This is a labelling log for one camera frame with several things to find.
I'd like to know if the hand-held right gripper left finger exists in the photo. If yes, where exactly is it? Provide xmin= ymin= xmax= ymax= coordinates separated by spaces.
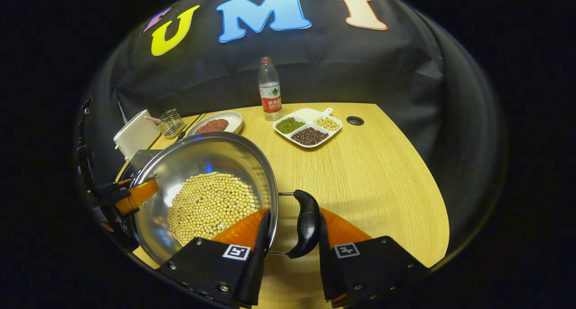
xmin=157 ymin=208 xmax=272 ymax=309

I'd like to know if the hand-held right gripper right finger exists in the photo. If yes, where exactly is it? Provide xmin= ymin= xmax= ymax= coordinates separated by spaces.
xmin=317 ymin=207 xmax=429 ymax=309

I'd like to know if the black induction cooktop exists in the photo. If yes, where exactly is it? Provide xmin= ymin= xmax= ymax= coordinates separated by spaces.
xmin=116 ymin=149 xmax=163 ymax=184

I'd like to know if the steel pot with black handles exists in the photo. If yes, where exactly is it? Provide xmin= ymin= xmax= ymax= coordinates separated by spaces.
xmin=130 ymin=131 xmax=321 ymax=265

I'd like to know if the white plastic box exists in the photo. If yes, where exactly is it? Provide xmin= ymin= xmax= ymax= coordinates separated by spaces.
xmin=113 ymin=110 xmax=161 ymax=161

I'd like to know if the pile of yellow soybeans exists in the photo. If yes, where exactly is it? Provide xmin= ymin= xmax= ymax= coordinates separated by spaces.
xmin=167 ymin=172 xmax=261 ymax=246

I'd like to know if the pile of dark red beans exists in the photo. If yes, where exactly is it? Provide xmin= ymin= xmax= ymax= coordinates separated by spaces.
xmin=291 ymin=127 xmax=329 ymax=146

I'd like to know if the white round plate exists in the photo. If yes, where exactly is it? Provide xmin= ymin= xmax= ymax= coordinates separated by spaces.
xmin=186 ymin=111 xmax=243 ymax=138

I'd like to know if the pile of green mung beans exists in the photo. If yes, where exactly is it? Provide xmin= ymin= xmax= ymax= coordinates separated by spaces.
xmin=276 ymin=117 xmax=305 ymax=134

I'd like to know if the white divided dish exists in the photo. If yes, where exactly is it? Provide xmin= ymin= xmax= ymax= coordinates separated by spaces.
xmin=273 ymin=107 xmax=343 ymax=148

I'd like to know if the clear water bottle red label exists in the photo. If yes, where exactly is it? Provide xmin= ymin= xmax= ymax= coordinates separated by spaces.
xmin=258 ymin=57 xmax=283 ymax=121

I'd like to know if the black backdrop cloth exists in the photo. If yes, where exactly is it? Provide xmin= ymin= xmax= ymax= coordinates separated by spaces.
xmin=74 ymin=0 xmax=509 ymax=255

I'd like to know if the metal wire holder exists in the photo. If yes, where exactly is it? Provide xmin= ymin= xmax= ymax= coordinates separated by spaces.
xmin=157 ymin=109 xmax=185 ymax=139

